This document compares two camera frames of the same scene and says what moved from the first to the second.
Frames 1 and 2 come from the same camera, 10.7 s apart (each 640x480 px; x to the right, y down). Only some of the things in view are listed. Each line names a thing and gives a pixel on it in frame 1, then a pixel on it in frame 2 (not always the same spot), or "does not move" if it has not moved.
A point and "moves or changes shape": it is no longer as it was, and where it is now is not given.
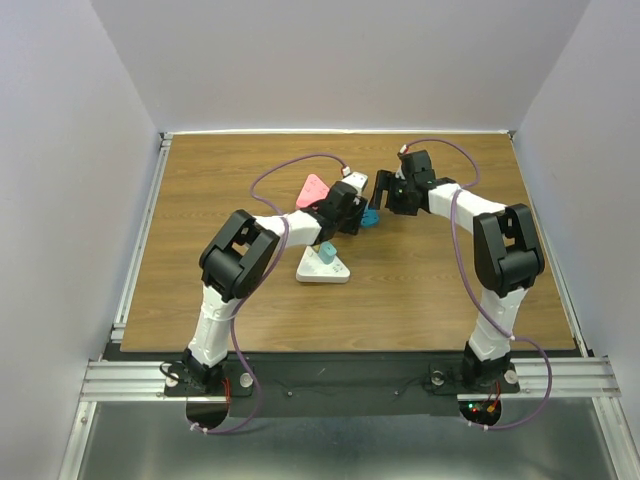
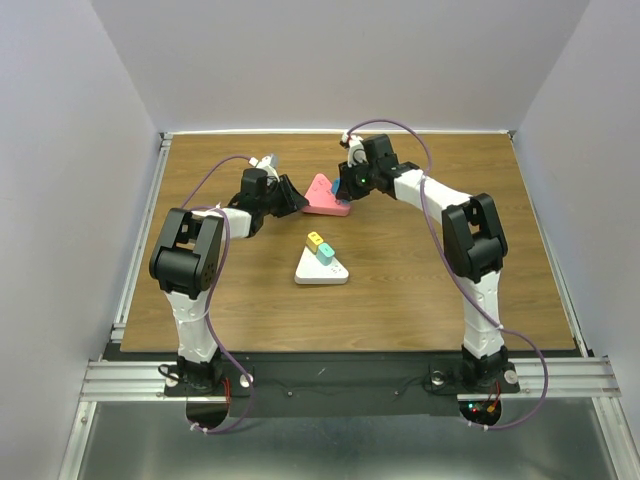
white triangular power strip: x=312 y=269 does not move
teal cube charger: x=327 y=252 does not move
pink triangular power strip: x=314 y=190 moves or changes shape
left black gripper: x=357 y=209 → x=293 y=200
